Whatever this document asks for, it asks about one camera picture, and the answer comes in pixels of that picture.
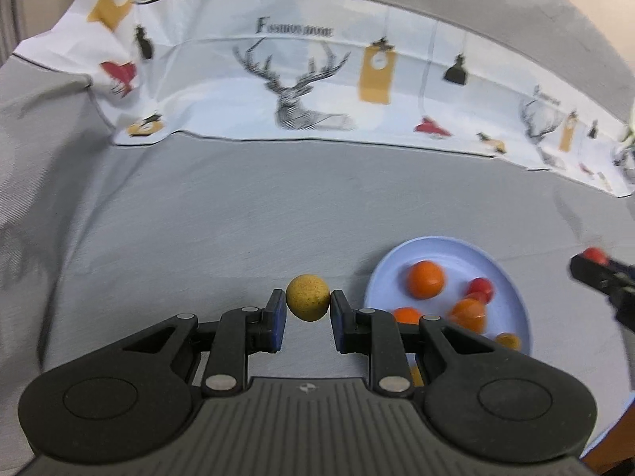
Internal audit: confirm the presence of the large orange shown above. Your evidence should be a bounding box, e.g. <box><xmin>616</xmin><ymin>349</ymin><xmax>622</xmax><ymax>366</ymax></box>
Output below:
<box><xmin>406</xmin><ymin>260</ymin><xmax>446</xmax><ymax>300</ymax></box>

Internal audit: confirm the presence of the red cherry tomato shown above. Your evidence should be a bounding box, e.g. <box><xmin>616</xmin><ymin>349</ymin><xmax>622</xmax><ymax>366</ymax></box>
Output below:
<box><xmin>581</xmin><ymin>247</ymin><xmax>609</xmax><ymax>265</ymax></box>
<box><xmin>466</xmin><ymin>277</ymin><xmax>495</xmax><ymax>304</ymax></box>

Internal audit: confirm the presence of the yellow-green round fruit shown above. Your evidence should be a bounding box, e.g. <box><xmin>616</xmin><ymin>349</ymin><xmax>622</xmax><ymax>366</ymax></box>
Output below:
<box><xmin>286</xmin><ymin>274</ymin><xmax>331</xmax><ymax>321</ymax></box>

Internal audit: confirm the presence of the orange tangerine in plate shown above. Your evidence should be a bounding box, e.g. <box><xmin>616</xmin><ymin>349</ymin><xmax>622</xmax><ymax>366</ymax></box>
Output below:
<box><xmin>448</xmin><ymin>297</ymin><xmax>487</xmax><ymax>334</ymax></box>

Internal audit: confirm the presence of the orange fruit in plate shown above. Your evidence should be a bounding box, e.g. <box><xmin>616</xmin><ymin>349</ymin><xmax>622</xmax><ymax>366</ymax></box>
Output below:
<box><xmin>393</xmin><ymin>307</ymin><xmax>423</xmax><ymax>326</ymax></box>

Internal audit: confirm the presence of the red cherry tomato in plate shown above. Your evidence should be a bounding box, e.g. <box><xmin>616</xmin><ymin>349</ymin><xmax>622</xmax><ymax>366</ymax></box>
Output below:
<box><xmin>466</xmin><ymin>277</ymin><xmax>495</xmax><ymax>304</ymax></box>

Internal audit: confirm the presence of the white printed deer cloth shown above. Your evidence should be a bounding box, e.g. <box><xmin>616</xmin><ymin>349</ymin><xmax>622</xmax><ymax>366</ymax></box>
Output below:
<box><xmin>15</xmin><ymin>0</ymin><xmax>634</xmax><ymax>198</ymax></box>

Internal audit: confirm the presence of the small yellow fruit in plate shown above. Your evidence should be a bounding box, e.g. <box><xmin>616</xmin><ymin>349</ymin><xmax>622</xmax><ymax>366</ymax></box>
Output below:
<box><xmin>495</xmin><ymin>332</ymin><xmax>522</xmax><ymax>351</ymax></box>

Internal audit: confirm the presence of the light blue plate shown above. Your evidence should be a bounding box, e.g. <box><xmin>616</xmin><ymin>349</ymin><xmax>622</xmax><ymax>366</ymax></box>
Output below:
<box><xmin>364</xmin><ymin>236</ymin><xmax>533</xmax><ymax>355</ymax></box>

